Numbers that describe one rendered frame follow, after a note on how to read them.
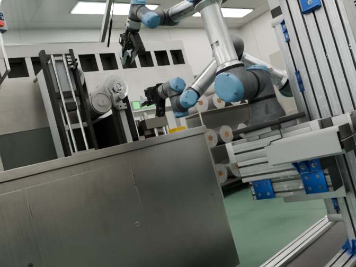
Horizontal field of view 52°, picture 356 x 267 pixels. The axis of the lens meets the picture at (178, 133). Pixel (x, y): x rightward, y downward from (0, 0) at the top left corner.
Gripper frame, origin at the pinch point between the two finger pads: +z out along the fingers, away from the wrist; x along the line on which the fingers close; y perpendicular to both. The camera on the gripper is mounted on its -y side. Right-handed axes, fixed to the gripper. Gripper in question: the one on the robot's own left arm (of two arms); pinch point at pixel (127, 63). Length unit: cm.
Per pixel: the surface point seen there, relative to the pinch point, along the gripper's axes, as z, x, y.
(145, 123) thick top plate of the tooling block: 30.8, -9.4, -16.6
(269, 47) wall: 120, -450, 210
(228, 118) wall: 229, -354, 166
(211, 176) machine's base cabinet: 39, -28, -61
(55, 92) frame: 10.6, 41.1, -4.9
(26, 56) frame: 22, 35, 51
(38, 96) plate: 38, 34, 32
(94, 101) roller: 22.4, 16.5, -0.4
